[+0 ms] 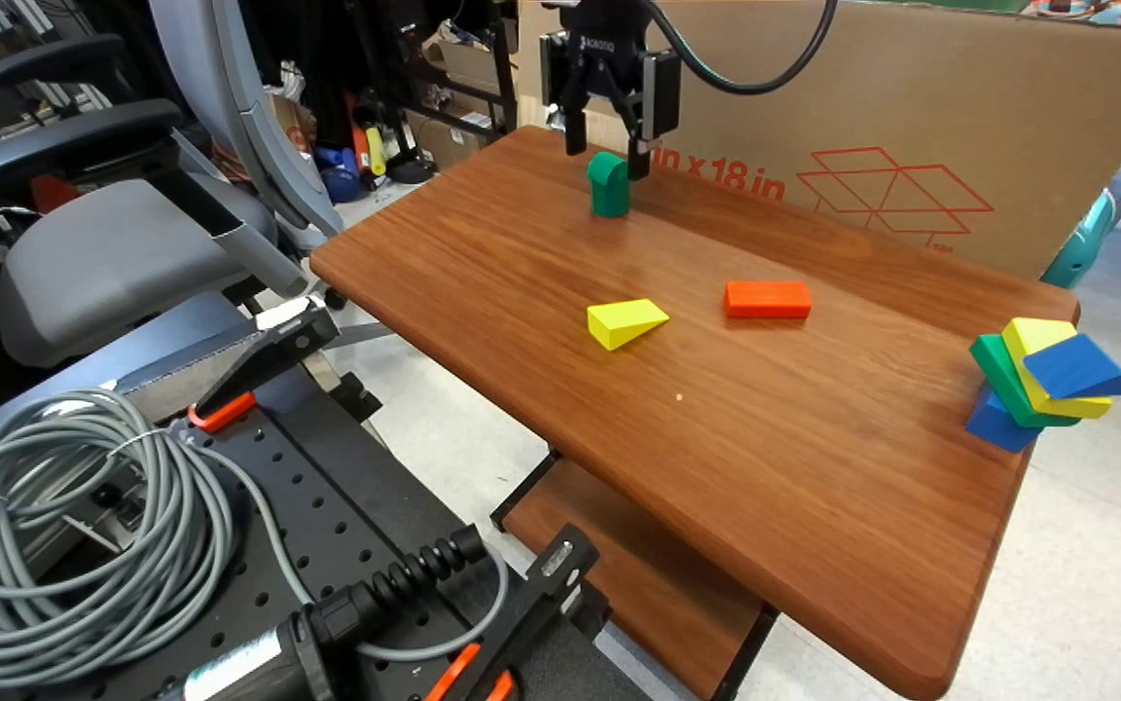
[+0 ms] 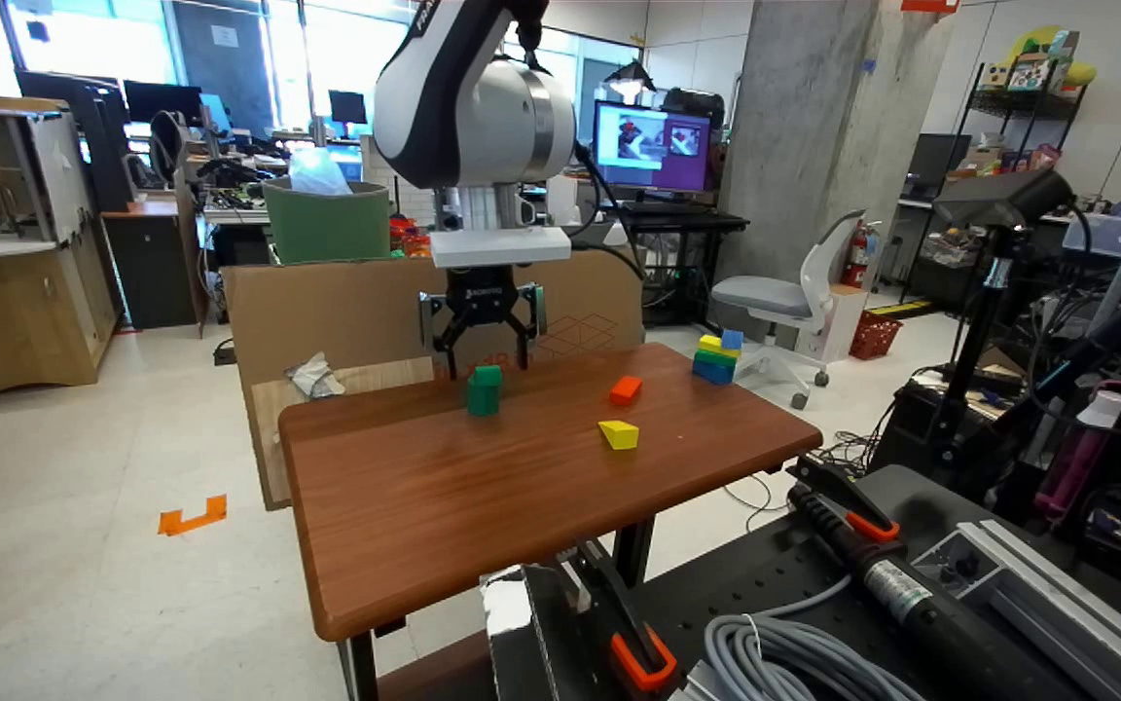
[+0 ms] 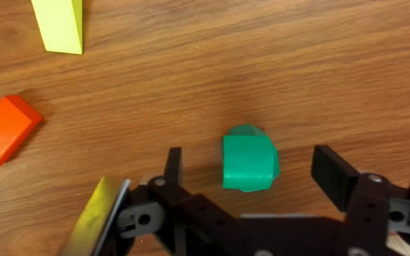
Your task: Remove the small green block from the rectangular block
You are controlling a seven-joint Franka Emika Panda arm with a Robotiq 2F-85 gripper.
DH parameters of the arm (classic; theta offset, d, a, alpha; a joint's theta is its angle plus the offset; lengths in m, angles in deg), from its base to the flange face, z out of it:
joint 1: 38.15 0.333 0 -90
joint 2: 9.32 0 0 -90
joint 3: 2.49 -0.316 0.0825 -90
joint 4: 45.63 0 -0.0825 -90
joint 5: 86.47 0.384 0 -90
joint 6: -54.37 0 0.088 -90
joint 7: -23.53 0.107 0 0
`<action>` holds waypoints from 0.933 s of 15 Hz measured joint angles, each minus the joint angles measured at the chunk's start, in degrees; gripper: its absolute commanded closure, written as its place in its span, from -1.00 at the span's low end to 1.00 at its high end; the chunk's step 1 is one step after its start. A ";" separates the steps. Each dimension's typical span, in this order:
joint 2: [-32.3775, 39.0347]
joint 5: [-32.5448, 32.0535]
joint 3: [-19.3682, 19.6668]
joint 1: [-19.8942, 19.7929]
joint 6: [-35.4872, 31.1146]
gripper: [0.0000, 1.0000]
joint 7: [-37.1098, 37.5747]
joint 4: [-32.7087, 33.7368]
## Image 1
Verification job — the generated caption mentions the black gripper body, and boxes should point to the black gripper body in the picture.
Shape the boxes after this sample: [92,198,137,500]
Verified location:
[540,0,680,141]

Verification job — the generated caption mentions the small green block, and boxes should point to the small green block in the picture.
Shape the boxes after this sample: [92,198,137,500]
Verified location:
[588,152,629,220]

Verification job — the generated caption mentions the yellow wedge block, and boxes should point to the yellow wedge block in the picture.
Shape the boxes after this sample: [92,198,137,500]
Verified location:
[588,299,664,350]

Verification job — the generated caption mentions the orange rectangular block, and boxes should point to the orange rectangular block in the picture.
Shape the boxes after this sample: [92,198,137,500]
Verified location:
[724,281,815,320]

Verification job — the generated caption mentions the cardboard box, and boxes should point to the cardboard box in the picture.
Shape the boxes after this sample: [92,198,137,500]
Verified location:
[645,0,1121,278]

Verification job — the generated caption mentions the orange black clamp left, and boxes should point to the orange black clamp left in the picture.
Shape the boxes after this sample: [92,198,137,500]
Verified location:
[187,308,337,438]

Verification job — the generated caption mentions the orange black clamp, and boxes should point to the orange black clamp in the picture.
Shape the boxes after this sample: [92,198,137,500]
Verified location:
[187,308,337,438]
[425,526,599,701]

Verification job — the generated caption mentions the orange black clamp right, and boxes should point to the orange black clamp right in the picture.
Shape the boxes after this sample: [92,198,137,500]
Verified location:
[425,526,599,701]

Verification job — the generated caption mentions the grey office chair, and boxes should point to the grey office chair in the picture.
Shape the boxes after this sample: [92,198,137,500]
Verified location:
[0,25,337,368]

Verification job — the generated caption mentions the stacked colourful blocks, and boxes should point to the stacked colourful blocks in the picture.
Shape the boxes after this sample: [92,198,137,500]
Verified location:
[966,315,1121,452]

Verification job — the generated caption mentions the black perforated breadboard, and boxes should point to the black perforated breadboard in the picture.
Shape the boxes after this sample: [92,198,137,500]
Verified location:
[0,376,650,701]

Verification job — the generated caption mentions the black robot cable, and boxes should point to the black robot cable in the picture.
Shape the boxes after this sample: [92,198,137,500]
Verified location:
[642,0,842,100]

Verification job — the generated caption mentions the coiled grey cable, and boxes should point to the coiled grey cable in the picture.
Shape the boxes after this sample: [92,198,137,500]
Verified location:
[0,386,512,692]

